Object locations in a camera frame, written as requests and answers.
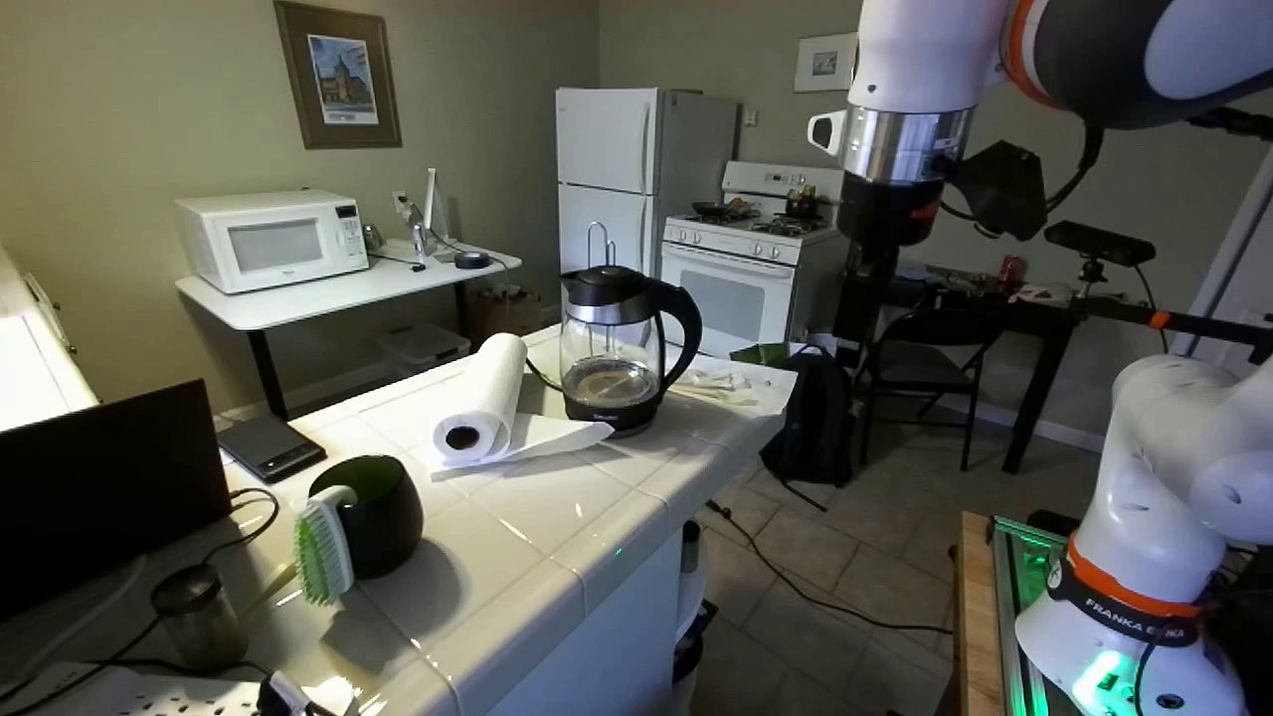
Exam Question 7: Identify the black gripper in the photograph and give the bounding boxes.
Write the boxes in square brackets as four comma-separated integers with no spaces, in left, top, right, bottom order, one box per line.
[831,172,947,349]

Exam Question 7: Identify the black pepper container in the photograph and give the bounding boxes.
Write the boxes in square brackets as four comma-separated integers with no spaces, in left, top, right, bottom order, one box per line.
[148,562,249,674]

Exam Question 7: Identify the black folding chair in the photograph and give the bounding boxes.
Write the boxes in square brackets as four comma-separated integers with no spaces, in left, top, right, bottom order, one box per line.
[853,270,1012,469]

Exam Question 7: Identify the black backpack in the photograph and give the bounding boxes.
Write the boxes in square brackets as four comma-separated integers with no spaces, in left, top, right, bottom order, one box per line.
[756,347,861,489]

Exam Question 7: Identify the white stove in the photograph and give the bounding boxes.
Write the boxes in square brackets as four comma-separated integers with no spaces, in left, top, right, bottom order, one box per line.
[655,160,853,360]

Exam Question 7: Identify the papers on counter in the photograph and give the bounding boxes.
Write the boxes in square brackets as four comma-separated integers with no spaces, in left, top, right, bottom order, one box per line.
[674,355,801,410]

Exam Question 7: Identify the black pan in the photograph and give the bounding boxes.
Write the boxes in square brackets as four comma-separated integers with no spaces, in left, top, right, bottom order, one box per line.
[687,196,760,226]

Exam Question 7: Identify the dark wooden table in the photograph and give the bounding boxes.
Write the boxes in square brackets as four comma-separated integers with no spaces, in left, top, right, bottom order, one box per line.
[911,262,1273,477]

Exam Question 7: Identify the small white framed picture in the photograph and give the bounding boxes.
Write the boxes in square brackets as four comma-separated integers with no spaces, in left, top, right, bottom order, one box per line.
[793,30,864,96]

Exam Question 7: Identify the white refrigerator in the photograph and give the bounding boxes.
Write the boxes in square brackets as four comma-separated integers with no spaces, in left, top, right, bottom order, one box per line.
[553,84,742,282]

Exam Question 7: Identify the wooden base board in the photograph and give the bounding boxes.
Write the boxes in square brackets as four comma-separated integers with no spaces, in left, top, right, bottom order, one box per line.
[951,507,1025,716]

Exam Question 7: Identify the white paper towel roll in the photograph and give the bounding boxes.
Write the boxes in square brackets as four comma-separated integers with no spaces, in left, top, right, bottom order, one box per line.
[431,328,619,481]

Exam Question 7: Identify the white bottle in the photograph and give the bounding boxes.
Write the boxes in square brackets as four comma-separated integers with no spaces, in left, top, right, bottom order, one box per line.
[416,161,445,259]

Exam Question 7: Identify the dark green bowl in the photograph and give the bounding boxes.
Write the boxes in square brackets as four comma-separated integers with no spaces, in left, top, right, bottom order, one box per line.
[308,452,431,584]

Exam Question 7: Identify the white side table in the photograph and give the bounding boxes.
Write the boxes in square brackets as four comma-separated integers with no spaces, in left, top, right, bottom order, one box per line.
[170,233,526,424]

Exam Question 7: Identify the brown framed picture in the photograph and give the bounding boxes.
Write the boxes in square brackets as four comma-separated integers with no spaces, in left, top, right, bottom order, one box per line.
[270,0,404,152]

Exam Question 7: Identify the white green dish brush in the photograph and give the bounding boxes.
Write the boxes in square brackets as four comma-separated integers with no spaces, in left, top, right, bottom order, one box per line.
[290,481,363,608]

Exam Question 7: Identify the white microwave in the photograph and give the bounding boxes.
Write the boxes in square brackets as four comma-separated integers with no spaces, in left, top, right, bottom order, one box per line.
[170,185,373,298]

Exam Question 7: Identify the flat black device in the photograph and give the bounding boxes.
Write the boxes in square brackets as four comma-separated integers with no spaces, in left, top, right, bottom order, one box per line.
[216,410,330,489]

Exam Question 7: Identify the white power strip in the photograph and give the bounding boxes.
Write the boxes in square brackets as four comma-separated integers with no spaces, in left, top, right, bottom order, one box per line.
[77,668,270,716]

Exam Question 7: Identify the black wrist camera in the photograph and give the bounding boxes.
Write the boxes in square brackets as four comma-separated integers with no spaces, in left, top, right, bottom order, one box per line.
[947,135,1065,245]

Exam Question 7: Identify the black camera on tripod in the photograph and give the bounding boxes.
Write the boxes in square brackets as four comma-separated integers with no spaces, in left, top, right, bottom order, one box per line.
[1044,217,1160,300]

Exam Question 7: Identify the glass electric kettle black handle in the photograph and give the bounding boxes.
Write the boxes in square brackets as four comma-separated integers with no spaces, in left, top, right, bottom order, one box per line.
[553,262,707,434]

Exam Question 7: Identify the black floor cable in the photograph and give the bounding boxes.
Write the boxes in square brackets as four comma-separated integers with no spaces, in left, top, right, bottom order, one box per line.
[705,494,953,638]

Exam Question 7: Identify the black counter cable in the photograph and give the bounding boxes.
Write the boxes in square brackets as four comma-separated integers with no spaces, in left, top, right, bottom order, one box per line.
[0,485,286,706]

